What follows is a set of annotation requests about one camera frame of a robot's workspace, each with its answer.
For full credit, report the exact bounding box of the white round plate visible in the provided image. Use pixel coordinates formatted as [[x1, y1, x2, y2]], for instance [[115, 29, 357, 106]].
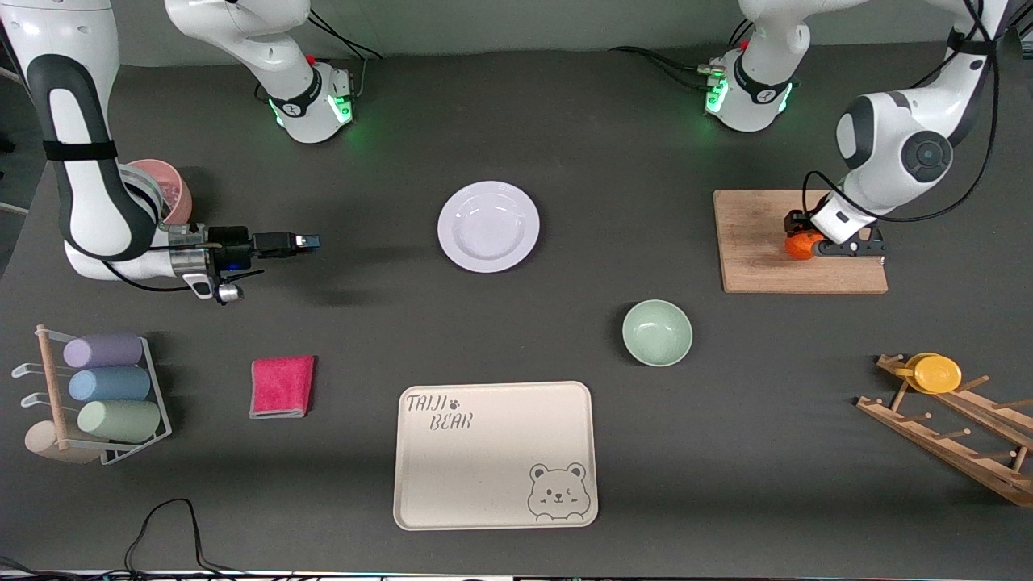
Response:
[[437, 180, 541, 274]]

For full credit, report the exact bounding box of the wooden cutting board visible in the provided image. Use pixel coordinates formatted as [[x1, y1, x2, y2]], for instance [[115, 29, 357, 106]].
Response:
[[713, 189, 889, 295]]

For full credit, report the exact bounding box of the pink cup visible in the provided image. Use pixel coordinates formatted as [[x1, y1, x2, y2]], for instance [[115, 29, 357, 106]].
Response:
[[128, 159, 194, 227]]

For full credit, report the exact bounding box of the pink folded cloth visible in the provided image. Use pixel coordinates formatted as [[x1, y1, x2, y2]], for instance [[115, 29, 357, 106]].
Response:
[[249, 355, 316, 420]]

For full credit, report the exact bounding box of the yellow mug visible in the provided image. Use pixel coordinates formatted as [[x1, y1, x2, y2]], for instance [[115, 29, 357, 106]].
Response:
[[894, 353, 963, 395]]

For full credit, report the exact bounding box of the purple cup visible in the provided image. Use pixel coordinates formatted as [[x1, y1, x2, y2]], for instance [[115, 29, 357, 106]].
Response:
[[63, 333, 144, 370]]

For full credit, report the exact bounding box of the pale green bowl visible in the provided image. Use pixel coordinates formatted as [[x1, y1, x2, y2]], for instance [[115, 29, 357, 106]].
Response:
[[621, 299, 694, 368]]

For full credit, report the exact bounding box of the blue cup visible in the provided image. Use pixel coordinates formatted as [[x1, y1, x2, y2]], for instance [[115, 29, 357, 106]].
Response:
[[68, 366, 152, 403]]

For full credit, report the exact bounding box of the green cup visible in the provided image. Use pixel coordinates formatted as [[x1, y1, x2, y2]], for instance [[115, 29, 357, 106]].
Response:
[[77, 399, 162, 444]]

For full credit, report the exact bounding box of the wooden mug rack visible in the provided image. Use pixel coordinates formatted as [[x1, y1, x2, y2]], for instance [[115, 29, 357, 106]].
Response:
[[855, 353, 1033, 509]]

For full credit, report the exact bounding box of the beige cup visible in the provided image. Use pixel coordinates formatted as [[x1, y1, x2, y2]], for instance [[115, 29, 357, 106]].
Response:
[[24, 420, 102, 465]]

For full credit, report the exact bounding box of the cream tray with bear print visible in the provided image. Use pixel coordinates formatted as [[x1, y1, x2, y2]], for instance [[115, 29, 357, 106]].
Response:
[[393, 381, 600, 532]]

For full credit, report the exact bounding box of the black right arm base cable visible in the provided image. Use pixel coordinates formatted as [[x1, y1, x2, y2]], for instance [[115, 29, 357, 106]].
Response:
[[305, 15, 385, 102]]

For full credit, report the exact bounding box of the black arm base cable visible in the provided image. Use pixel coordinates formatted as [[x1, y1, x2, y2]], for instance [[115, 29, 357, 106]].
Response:
[[609, 20, 756, 91], [305, 15, 385, 102]]

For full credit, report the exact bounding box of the black left arm base cable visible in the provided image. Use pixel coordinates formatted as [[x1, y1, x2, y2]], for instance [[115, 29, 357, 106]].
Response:
[[609, 20, 756, 91]]

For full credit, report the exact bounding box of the white wire cup rack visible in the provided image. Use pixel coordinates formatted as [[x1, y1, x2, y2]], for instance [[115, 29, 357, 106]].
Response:
[[11, 324, 174, 466]]

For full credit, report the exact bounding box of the black cable at table edge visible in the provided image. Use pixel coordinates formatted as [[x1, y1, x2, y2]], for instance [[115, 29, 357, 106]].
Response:
[[0, 498, 267, 581]]

